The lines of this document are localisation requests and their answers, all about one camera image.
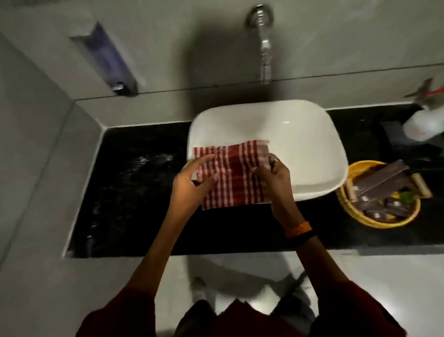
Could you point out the yellow woven basket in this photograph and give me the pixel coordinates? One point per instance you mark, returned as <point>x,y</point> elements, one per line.
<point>381,222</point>

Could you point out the person's left hand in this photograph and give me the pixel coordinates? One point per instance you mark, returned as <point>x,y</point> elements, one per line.
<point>185,194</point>

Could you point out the dark red shirt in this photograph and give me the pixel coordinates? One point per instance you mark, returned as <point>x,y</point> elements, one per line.
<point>350,312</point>

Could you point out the person's right thumb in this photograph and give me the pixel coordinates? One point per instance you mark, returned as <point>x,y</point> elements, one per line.
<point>258,172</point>

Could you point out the white spray bottle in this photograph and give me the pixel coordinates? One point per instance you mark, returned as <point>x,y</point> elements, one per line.
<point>425,123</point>

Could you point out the chrome wall faucet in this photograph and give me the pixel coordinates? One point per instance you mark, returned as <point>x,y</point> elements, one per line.
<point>265,45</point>

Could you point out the person's left forearm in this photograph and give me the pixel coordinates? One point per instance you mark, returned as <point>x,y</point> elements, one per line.
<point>156,250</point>

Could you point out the person's left thumb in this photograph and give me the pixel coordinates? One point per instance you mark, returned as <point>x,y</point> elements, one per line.
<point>208,181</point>

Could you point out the person's right hand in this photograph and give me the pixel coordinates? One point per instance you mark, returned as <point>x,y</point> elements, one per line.
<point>279,189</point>

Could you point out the red white striped cloth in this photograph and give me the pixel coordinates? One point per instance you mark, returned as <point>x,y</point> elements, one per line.
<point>234,173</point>

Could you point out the person's right forearm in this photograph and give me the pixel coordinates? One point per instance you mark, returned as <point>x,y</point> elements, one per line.
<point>319,260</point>

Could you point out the white ceramic wash basin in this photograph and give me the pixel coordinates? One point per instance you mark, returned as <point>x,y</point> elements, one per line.
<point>298,139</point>

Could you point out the orange wristband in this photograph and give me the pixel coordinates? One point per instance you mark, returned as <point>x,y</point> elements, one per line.
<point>299,229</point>

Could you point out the wall mounted metal dispenser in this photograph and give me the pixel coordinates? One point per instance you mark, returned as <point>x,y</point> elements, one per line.
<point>105,59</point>

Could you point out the small green packet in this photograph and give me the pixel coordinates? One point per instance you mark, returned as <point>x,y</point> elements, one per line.
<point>407,197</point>

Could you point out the grey shoe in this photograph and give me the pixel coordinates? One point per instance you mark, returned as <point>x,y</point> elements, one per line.
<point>200,288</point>

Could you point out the small dark brown packet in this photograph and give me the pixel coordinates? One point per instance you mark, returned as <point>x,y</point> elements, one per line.
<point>395,210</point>

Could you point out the tan paper wrapped packet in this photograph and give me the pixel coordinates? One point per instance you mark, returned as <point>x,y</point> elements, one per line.
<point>349,190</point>
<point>422,185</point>

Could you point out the dark trousers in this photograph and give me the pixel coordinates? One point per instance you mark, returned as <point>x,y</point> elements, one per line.
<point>196,319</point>

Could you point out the long dark brown packet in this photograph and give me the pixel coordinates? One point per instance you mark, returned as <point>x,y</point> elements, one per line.
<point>380,182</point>

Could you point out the black wristband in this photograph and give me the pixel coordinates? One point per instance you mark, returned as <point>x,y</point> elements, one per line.
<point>305,239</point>

